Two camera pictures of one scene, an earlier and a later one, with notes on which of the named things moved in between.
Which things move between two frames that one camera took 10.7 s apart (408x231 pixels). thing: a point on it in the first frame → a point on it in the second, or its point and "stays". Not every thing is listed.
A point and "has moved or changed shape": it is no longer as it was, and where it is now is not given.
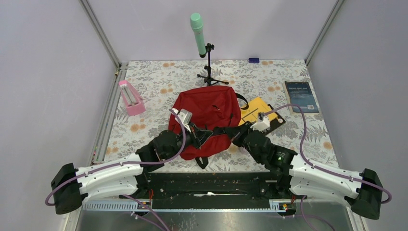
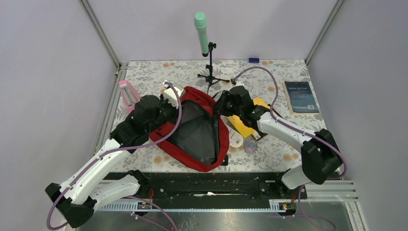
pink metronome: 134,103 stays
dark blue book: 300,93 stays
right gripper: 238,132 → 220,104
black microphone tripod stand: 210,80 stays
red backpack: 210,107 has moved or changed shape
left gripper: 198,136 → 175,110
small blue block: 253,60 stays
